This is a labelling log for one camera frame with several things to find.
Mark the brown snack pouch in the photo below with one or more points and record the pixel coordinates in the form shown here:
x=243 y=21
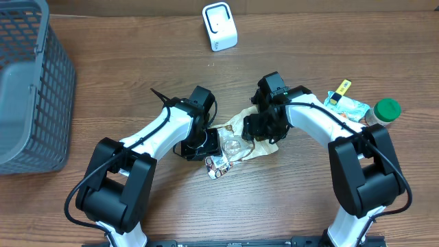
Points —
x=234 y=148

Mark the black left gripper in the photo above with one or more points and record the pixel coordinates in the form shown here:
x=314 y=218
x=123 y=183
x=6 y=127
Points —
x=211 y=145

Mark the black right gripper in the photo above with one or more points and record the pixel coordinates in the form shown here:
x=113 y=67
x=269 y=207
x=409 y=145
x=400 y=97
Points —
x=253 y=129

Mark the instant noodle cup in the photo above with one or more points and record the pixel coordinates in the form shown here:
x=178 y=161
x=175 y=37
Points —
x=384 y=112

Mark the white barcode scanner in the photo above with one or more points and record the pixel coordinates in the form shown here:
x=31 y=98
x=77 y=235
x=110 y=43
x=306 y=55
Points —
x=220 y=26

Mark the yellow highlighter marker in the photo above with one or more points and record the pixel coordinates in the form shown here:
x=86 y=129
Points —
x=340 y=91

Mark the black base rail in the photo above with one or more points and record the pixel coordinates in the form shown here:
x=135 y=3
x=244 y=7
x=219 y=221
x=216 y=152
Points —
x=233 y=244

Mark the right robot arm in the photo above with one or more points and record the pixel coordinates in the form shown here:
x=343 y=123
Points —
x=365 y=171

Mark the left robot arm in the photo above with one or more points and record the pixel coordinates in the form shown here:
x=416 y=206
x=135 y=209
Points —
x=113 y=195

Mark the teal tissue pack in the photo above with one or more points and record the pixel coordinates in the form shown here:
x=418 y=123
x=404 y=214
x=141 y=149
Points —
x=347 y=107

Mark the grey plastic mesh basket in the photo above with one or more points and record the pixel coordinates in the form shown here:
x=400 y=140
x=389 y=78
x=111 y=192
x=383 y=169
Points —
x=38 y=81

